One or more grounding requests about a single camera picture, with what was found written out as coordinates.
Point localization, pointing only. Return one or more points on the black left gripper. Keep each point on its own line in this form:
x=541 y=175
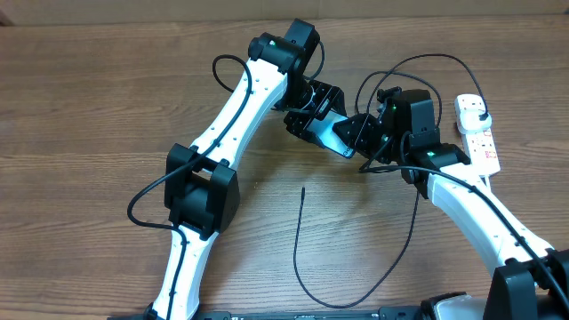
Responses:
x=328 y=94

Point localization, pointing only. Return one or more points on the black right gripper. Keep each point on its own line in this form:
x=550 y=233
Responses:
x=357 y=135

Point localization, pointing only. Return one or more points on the Galaxy smartphone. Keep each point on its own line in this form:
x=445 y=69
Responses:
x=327 y=138

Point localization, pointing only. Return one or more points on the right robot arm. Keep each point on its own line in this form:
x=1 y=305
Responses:
x=529 y=277

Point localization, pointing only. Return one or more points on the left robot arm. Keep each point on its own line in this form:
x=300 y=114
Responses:
x=200 y=184

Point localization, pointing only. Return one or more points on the white charger plug adapter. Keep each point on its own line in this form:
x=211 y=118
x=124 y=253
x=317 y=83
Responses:
x=470 y=121

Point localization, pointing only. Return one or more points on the white power strip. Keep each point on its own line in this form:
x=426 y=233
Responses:
x=480 y=146

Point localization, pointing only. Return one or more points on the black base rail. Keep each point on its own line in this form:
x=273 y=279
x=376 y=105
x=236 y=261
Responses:
x=383 y=313

